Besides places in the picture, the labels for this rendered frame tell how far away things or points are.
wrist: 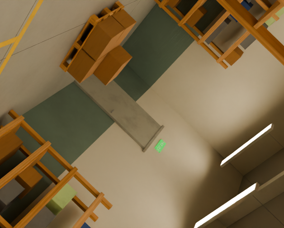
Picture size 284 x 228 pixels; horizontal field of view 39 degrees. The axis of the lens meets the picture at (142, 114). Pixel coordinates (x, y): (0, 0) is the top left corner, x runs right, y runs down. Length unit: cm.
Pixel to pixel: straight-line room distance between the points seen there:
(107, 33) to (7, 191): 262
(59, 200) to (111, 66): 231
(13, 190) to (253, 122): 619
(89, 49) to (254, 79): 461
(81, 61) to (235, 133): 510
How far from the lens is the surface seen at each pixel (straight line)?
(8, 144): 625
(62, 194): 612
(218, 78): 975
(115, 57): 657
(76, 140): 768
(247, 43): 878
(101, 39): 602
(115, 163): 789
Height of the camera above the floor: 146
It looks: 1 degrees up
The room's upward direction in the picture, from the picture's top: 134 degrees clockwise
